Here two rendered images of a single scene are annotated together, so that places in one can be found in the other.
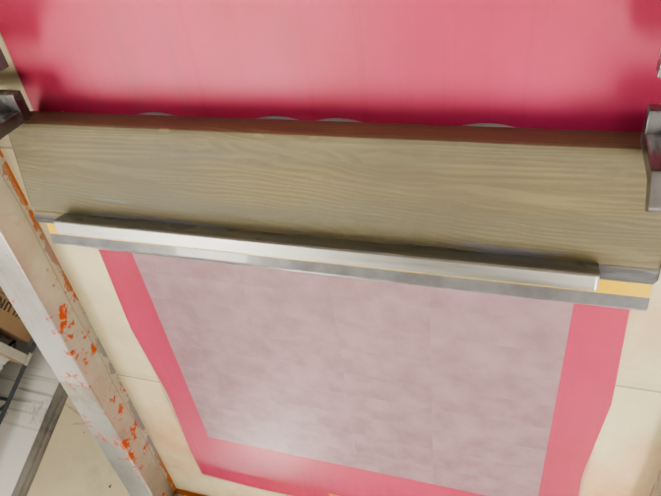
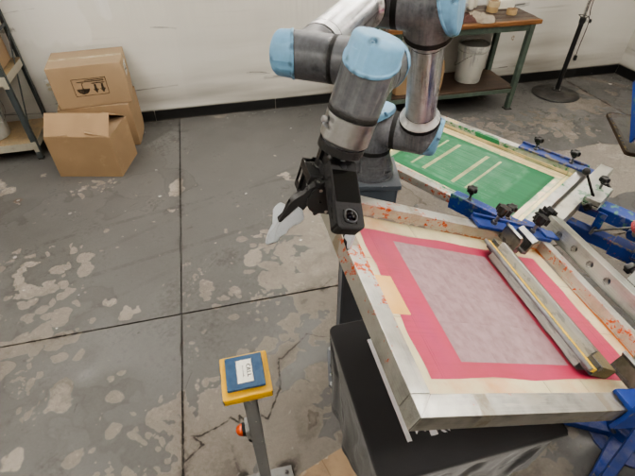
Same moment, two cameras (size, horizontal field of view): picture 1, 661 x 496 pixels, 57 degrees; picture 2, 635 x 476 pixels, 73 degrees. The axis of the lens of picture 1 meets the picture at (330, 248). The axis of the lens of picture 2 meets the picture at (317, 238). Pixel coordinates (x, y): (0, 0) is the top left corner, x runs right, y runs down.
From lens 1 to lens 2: 1.23 m
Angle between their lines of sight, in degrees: 70
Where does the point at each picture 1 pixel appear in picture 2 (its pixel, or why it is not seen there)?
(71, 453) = not seen: outside the picture
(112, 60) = not seen: hidden behind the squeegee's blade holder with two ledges
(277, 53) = not seen: hidden behind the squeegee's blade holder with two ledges
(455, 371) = (506, 333)
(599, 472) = (503, 382)
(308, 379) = (461, 287)
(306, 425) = (434, 280)
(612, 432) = (524, 383)
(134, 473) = (368, 202)
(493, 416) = (497, 344)
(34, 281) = (459, 225)
